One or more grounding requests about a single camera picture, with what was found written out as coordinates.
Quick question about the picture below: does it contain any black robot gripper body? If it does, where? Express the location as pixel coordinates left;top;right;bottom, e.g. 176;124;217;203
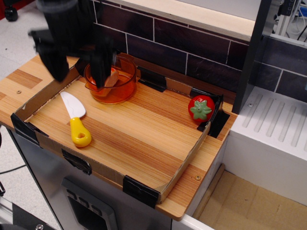
28;7;115;60

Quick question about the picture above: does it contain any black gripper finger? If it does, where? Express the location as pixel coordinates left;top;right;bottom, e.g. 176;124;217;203
90;51;116;88
39;51;69;82

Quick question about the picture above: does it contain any salmon sushi toy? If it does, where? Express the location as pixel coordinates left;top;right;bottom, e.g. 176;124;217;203
103;68;119;88

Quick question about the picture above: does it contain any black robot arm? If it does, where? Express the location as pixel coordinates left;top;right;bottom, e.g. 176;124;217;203
28;0;116;88

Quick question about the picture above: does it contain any orange transparent plastic pot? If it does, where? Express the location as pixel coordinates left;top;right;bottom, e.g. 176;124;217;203
84;56;137;104

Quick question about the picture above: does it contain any cardboard fence with black tape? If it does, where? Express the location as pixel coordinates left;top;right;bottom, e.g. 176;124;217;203
11;58;236;215

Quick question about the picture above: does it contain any black caster wheel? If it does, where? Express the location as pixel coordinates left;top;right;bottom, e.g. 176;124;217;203
4;6;18;22

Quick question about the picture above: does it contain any red toy tomato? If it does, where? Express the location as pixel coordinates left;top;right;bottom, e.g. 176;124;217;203
188;95;215;122

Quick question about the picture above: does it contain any grey toy oven front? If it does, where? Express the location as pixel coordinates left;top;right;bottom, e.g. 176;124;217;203
9;131;172;230

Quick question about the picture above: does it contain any white toy sink unit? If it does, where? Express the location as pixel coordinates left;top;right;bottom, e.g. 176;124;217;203
223;87;307;204

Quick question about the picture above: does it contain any yellow handled toy knife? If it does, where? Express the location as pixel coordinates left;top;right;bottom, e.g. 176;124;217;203
60;92;92;148

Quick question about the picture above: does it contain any black floor cable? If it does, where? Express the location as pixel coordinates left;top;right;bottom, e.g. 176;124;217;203
0;164;26;174

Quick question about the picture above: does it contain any dark grey cabinet post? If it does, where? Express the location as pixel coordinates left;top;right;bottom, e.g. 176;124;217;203
232;0;278;114

